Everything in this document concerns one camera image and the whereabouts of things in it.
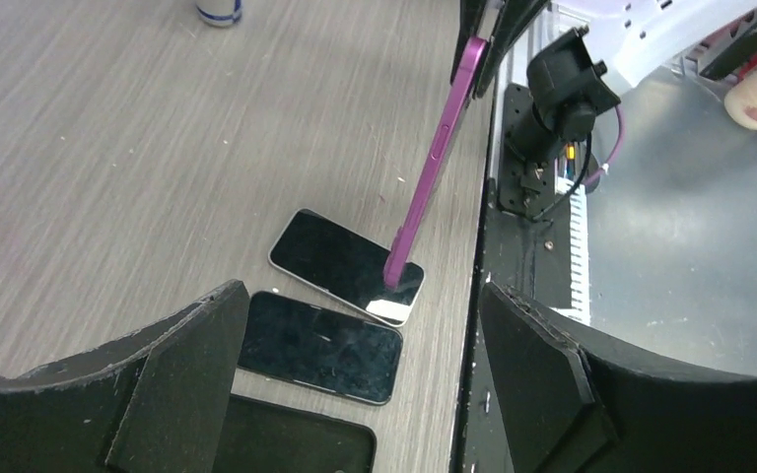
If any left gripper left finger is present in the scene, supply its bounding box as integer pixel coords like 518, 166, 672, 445
0, 280, 249, 472

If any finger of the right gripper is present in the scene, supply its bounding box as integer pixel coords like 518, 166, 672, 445
458, 0, 488, 49
472, 0, 551, 99

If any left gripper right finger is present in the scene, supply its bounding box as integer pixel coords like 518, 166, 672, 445
479, 283, 757, 472

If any purple phone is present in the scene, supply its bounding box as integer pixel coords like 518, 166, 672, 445
382, 36, 487, 289

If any black phone case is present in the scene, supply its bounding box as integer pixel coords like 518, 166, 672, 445
213, 395, 377, 473

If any black phone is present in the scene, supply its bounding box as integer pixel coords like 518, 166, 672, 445
269, 208, 425, 327

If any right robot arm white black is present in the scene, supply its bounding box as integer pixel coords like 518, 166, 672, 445
437, 1, 757, 163

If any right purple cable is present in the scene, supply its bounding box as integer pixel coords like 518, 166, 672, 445
581, 103, 627, 194

